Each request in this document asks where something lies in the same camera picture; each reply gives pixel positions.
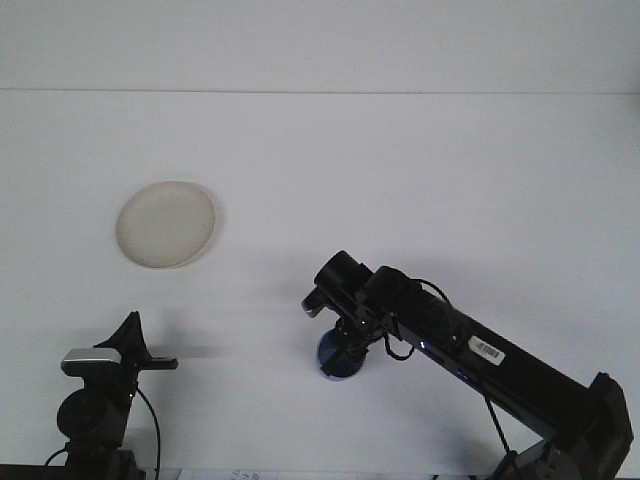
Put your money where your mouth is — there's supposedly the pale blue cup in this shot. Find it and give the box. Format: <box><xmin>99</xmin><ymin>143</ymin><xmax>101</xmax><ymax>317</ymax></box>
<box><xmin>314</xmin><ymin>330</ymin><xmax>372</xmax><ymax>383</ymax></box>

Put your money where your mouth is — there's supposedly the pale round plate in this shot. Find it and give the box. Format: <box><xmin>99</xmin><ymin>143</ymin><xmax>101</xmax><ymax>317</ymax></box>
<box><xmin>115</xmin><ymin>180</ymin><xmax>218</xmax><ymax>271</ymax></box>

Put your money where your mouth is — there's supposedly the black base panel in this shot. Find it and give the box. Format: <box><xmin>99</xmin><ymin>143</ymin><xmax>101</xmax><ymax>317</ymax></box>
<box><xmin>0</xmin><ymin>463</ymin><xmax>179</xmax><ymax>480</ymax></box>

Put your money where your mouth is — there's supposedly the long black arm cable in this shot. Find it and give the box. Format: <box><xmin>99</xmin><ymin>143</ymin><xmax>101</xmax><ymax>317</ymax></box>
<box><xmin>133</xmin><ymin>385</ymin><xmax>164</xmax><ymax>475</ymax></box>

